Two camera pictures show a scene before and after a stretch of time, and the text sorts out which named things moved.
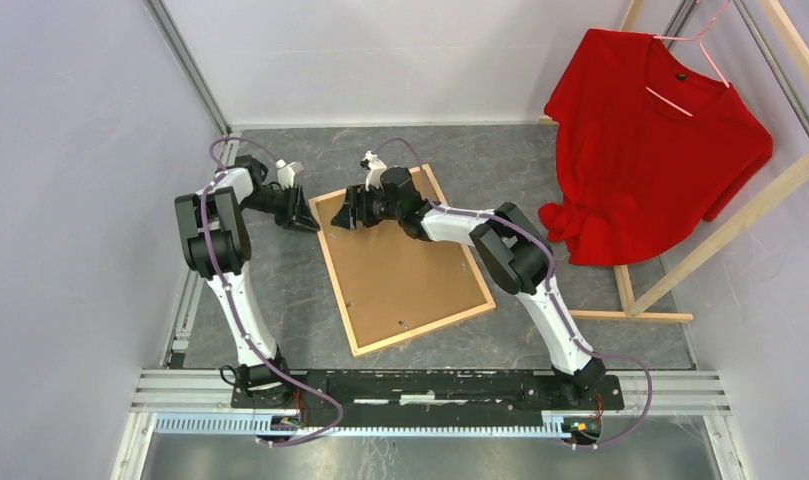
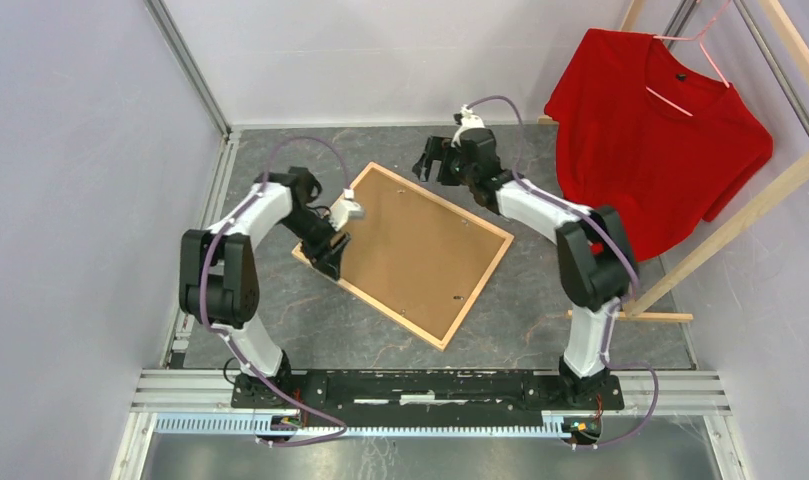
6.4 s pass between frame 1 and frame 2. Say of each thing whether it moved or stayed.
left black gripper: moved
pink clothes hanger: stayed
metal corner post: stayed
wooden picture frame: moved
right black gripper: moved
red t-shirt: stayed
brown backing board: moved
